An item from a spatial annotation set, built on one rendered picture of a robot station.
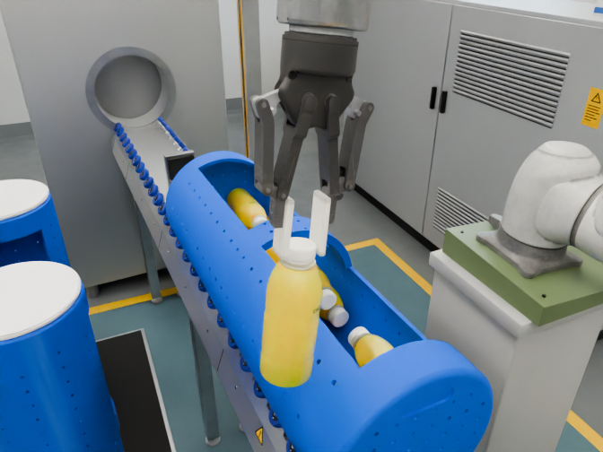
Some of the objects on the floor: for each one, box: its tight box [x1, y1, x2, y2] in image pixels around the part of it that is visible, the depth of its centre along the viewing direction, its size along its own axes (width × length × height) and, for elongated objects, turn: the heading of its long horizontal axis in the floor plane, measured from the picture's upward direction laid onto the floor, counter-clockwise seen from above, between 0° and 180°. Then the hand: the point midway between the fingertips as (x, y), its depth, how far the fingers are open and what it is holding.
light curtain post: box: [237, 0, 262, 162], centre depth 207 cm, size 6×6×170 cm
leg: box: [133, 196, 162, 304], centre depth 260 cm, size 6×6×63 cm
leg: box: [188, 314, 221, 447], centre depth 184 cm, size 6×6×63 cm
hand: (301, 225), depth 57 cm, fingers closed on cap, 4 cm apart
